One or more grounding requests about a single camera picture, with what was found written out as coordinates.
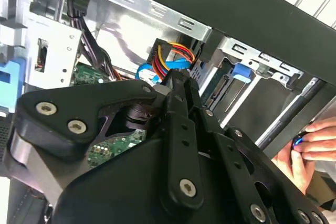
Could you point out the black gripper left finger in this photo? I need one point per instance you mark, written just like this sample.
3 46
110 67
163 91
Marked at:
78 103

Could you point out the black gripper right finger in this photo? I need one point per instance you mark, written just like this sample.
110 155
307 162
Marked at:
236 155

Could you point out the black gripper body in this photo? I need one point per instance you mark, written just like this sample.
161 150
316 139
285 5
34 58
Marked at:
126 182

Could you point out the hard disk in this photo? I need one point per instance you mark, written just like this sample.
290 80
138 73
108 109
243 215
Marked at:
242 74

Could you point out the person's bare hand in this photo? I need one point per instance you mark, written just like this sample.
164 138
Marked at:
323 140

